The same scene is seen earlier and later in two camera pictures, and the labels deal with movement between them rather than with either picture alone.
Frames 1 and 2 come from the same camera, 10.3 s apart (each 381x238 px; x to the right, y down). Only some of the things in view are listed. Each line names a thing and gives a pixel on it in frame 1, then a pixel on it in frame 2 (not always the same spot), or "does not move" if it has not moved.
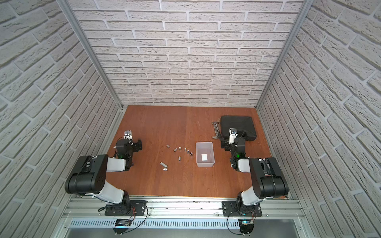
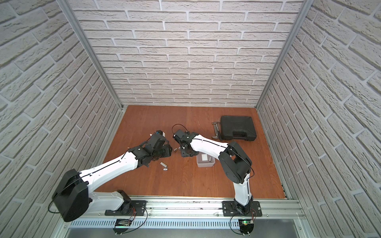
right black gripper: (224, 142) → (183, 153)
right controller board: (246, 226) does not move
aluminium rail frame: (183, 212) does not move
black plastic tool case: (244, 125) does not move
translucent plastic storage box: (205, 157) does not move
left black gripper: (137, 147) → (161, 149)
